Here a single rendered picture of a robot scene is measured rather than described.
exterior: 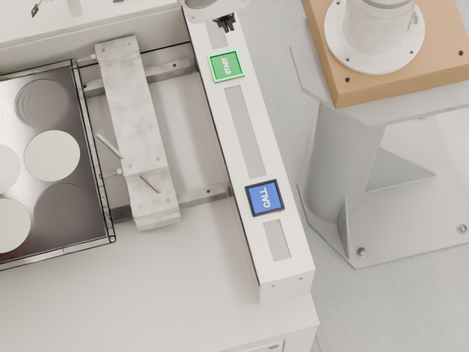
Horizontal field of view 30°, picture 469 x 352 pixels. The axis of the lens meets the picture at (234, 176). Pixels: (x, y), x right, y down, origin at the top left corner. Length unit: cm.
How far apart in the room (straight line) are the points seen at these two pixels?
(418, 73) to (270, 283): 51
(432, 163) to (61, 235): 133
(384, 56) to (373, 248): 89
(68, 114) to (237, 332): 50
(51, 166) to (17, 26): 27
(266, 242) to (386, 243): 105
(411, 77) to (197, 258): 52
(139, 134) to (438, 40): 59
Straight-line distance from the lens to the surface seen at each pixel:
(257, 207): 146
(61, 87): 166
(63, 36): 166
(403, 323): 242
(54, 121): 163
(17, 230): 156
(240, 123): 152
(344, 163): 207
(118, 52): 167
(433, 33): 172
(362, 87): 165
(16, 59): 171
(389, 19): 155
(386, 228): 248
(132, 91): 165
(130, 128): 162
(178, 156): 165
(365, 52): 166
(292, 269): 143
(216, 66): 157
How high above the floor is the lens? 233
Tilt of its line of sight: 68 degrees down
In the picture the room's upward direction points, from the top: 3 degrees counter-clockwise
